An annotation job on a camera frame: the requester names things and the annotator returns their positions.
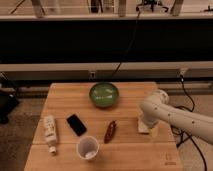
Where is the black hanging cable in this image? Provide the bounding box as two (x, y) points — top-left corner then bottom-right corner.
(109, 6), (142, 81)

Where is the green ceramic bowl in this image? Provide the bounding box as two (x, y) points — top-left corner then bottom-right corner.
(89, 82), (119, 108)

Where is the white sponge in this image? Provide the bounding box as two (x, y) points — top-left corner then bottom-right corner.
(138, 116), (150, 134)

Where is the red brown snack wrapper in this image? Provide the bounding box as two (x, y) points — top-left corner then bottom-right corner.
(104, 120), (116, 144)

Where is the black cable bundle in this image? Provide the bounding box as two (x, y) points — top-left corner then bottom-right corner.
(170, 74), (208, 171)

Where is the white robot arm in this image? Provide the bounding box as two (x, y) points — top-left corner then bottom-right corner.
(140, 89), (213, 145)

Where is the clear plastic cup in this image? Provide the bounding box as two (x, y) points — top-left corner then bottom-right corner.
(76, 136), (99, 161)

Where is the white wall outlet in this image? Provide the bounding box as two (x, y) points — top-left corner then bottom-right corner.
(89, 71), (96, 80)

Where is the black smartphone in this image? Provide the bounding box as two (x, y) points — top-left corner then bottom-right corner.
(67, 114), (87, 136)

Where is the white lotion bottle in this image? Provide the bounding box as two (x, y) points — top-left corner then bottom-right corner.
(43, 115), (58, 155)

